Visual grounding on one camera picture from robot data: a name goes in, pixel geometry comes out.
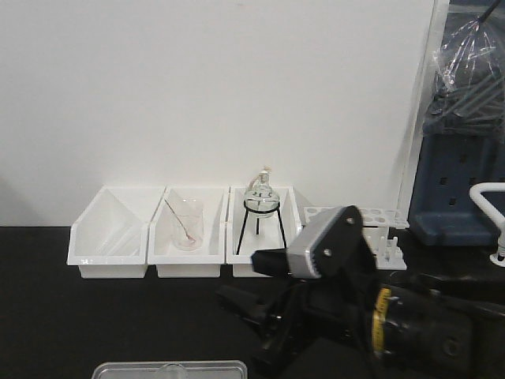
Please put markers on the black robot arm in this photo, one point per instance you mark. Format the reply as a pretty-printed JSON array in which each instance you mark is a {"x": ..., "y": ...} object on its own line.
[{"x": 417, "y": 328}]

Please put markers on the white test tube rack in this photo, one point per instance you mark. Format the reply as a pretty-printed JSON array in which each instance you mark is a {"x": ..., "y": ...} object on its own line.
[{"x": 377, "y": 250}]

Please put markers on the glass flask on tripod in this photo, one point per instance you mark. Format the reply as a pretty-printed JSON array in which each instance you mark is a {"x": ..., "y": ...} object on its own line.
[{"x": 263, "y": 202}]

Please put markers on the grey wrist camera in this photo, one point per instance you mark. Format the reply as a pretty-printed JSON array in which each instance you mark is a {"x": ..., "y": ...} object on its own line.
[{"x": 326, "y": 243}]

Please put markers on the clear glass beaker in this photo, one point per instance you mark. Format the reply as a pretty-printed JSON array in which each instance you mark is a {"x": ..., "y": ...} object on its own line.
[{"x": 172, "y": 371}]

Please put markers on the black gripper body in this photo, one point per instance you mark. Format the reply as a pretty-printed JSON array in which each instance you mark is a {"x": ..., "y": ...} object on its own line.
[{"x": 350, "y": 297}]

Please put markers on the white bin right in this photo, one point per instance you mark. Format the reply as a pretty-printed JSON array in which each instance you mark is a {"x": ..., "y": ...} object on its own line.
[{"x": 246, "y": 234}]

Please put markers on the blue pegboard drying rack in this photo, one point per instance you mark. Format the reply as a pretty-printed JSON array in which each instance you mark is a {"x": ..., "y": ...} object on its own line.
[{"x": 441, "y": 212}]

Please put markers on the silver metal tray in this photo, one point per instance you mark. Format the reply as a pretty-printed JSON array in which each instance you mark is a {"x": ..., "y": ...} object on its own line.
[{"x": 196, "y": 369}]

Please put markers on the white bin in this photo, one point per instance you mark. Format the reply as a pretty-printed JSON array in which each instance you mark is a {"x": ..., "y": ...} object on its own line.
[
  {"x": 246, "y": 234},
  {"x": 109, "y": 240},
  {"x": 204, "y": 262}
]

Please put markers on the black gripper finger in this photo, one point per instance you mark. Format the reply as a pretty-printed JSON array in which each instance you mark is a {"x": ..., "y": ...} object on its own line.
[
  {"x": 283, "y": 339},
  {"x": 254, "y": 311}
]

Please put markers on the white lab faucet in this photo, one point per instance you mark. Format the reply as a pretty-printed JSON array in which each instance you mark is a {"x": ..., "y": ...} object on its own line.
[{"x": 476, "y": 195}]

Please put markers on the glass beaker with stirrer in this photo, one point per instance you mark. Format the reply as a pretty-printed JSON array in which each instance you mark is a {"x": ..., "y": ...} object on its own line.
[{"x": 187, "y": 228}]

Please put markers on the white bin left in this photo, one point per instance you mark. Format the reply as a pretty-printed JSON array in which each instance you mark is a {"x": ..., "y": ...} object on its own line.
[{"x": 109, "y": 240}]

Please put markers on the bag of grey pegs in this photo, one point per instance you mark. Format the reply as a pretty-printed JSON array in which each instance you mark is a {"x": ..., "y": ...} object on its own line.
[{"x": 468, "y": 98}]

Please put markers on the white bin middle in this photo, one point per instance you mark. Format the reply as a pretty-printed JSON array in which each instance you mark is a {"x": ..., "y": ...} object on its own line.
[{"x": 204, "y": 262}]

